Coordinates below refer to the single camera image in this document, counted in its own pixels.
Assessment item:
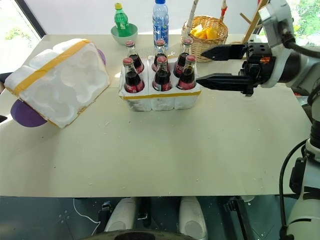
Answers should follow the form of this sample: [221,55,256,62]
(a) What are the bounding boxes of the glass cola bottle red cap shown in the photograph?
[152,39,168,71]
[175,54,198,91]
[124,40,145,75]
[151,56,173,92]
[172,37,193,78]
[122,57,146,94]

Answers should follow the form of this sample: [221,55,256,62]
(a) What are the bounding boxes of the purple round dish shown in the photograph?
[96,48,107,66]
[10,99,48,128]

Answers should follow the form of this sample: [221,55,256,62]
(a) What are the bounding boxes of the blue label water bottle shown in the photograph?
[152,0,170,50]

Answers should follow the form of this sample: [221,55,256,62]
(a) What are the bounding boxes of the wooden rack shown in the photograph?
[239,0,270,44]

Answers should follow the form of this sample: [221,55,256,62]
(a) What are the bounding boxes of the black table leg bracket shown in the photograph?
[223,196,254,240]

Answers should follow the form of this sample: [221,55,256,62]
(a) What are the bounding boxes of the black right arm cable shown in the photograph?
[278,23,320,240]

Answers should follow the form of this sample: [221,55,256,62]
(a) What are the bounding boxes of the black window frame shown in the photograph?
[18,0,48,40]

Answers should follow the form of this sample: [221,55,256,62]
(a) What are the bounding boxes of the green plastic soda bottle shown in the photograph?
[114,2,131,38]

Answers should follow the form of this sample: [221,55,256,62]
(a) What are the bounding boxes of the dark rounded robot torso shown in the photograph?
[81,228,210,240]

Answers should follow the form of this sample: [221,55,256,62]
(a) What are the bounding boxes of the yellow fruit pieces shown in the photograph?
[190,24,219,40]

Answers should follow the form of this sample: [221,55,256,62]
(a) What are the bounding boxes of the light green bowl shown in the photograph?
[110,23,139,47]

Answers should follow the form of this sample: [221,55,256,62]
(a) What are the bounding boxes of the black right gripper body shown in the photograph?
[241,42,277,88]

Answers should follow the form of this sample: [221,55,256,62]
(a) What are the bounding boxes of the white foam bottle crate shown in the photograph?
[117,54,203,113]

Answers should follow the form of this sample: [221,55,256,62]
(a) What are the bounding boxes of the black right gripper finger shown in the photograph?
[196,69,254,98]
[200,44,248,62]

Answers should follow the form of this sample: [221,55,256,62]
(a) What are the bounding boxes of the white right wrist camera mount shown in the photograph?
[258,0,296,89]

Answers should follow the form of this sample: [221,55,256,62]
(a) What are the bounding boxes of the wicker basket with handle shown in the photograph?
[180,0,230,64]

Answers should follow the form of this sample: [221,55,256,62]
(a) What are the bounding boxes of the white floor cable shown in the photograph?
[72,198,101,226]

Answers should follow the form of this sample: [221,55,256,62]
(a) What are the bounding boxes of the white rounded robot foot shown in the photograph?
[103,197,137,233]
[178,196,209,240]

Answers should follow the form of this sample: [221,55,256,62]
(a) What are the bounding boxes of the white foam box yellow tape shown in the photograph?
[4,38,111,130]

